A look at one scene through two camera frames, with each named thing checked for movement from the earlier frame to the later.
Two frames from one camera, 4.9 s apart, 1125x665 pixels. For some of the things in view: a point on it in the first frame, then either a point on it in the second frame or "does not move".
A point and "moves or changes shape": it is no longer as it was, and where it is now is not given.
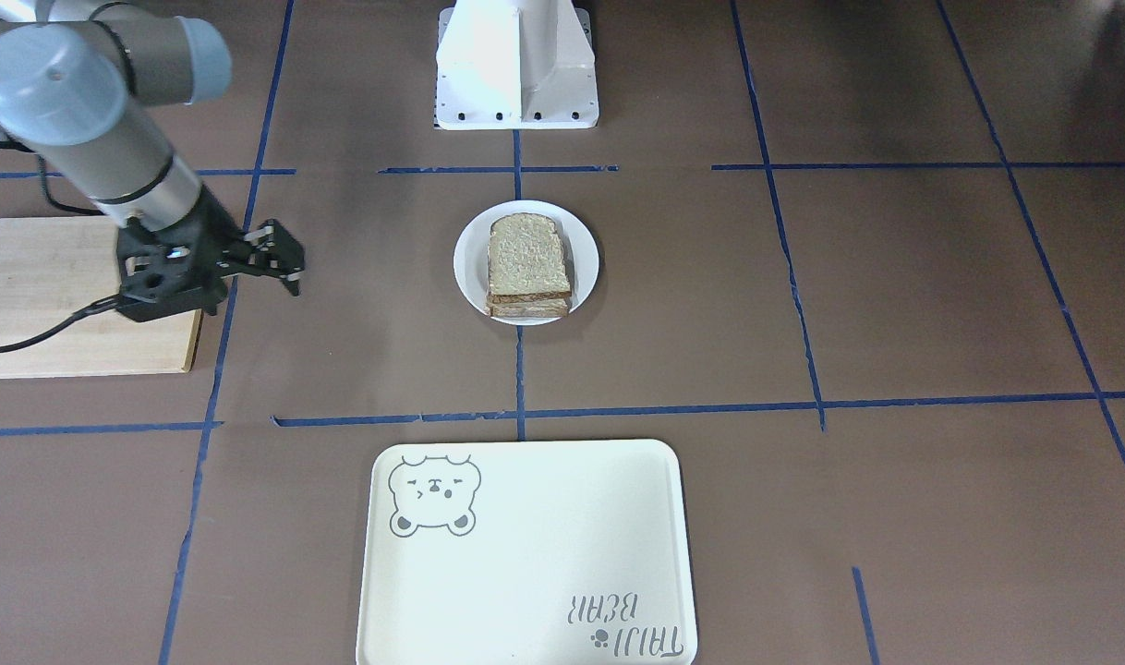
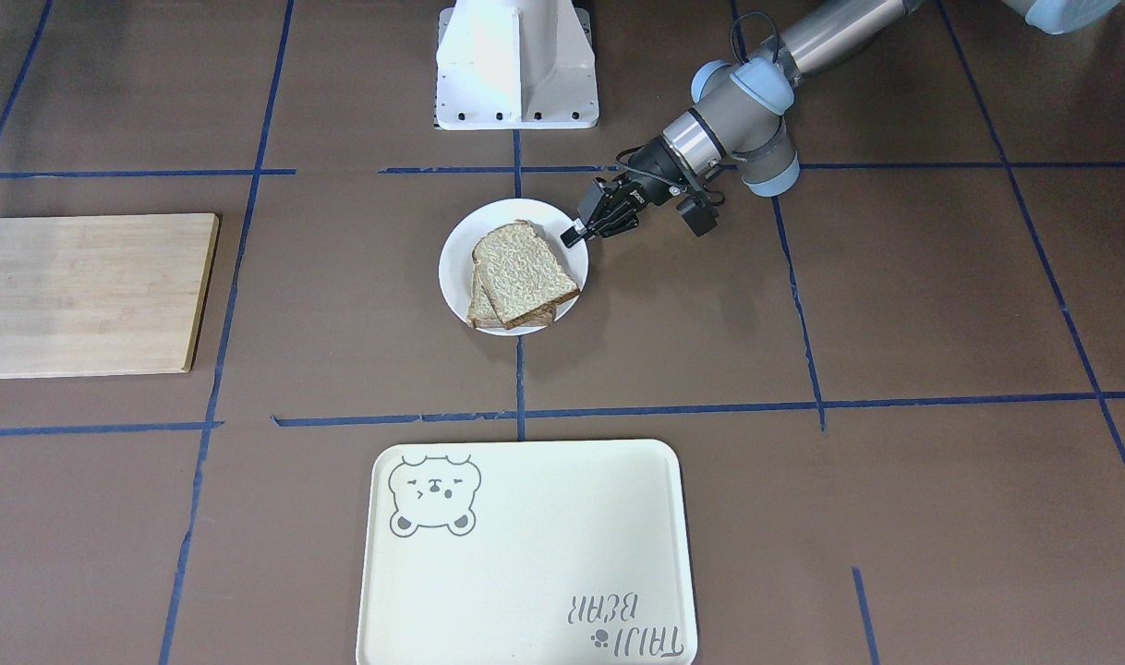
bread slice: [538, 308] -> [482, 312]
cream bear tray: [526, 551] does not move
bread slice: [526, 258] moves or changes shape
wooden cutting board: [30, 274] does not move
